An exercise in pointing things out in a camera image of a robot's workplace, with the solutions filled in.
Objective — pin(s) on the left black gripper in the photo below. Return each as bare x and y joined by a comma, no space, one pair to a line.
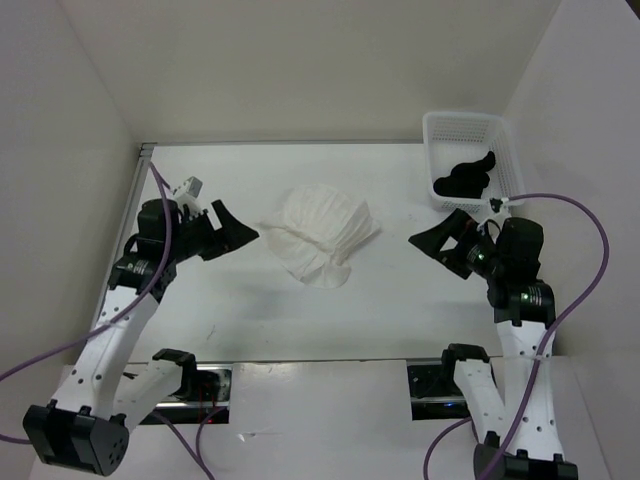
231,236

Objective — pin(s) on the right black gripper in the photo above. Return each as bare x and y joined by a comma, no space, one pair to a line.
430,240

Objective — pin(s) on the white skirt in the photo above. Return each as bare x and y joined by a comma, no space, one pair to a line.
314,232

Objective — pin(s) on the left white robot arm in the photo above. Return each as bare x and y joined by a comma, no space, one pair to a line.
87,423

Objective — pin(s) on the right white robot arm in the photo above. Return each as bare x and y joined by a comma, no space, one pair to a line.
516,424

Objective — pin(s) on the black folded skirt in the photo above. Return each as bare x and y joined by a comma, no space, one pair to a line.
467,180

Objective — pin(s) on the white plastic basket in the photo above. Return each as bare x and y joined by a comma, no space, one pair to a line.
453,138

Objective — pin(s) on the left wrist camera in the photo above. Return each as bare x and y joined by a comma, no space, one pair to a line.
186,196

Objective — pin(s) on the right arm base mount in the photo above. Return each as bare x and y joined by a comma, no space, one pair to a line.
433,395

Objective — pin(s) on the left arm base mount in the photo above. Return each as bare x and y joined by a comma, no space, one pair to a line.
211,395

